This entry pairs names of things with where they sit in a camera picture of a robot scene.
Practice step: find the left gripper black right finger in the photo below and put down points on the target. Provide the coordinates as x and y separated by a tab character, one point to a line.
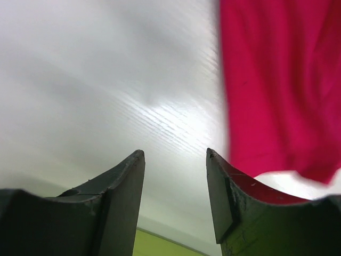
251	218

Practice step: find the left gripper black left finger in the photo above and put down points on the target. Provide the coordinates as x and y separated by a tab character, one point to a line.
98	217

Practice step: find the red t shirt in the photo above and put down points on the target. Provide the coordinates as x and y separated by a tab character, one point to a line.
281	71

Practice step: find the green plastic bin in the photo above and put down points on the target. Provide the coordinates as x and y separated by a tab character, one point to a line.
169	243

